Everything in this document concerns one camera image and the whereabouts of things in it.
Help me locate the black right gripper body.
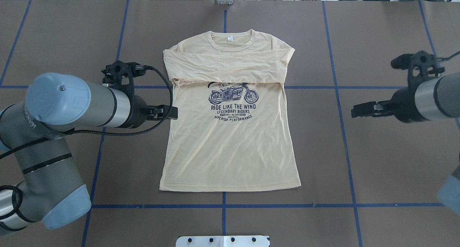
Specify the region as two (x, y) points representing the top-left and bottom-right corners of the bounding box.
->
(390, 88), (419, 123)

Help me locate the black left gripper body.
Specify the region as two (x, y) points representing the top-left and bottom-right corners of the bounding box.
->
(128, 96), (156, 129)

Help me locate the beige long-sleeve printed shirt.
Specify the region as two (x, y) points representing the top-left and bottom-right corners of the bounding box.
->
(159, 29), (301, 192)

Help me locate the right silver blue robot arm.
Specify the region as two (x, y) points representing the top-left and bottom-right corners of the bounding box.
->
(350, 73), (460, 123)

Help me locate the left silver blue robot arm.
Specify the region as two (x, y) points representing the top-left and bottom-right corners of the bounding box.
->
(1, 73), (178, 237)

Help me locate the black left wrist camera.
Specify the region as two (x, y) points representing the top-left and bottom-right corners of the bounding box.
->
(101, 60), (146, 89)

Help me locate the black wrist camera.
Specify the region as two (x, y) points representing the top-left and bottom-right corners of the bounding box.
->
(390, 51), (445, 80)
(101, 60), (146, 89)

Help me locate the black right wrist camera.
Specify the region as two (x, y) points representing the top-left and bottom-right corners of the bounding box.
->
(390, 51), (445, 80)

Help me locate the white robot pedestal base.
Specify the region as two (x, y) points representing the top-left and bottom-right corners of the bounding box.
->
(175, 235), (271, 247)

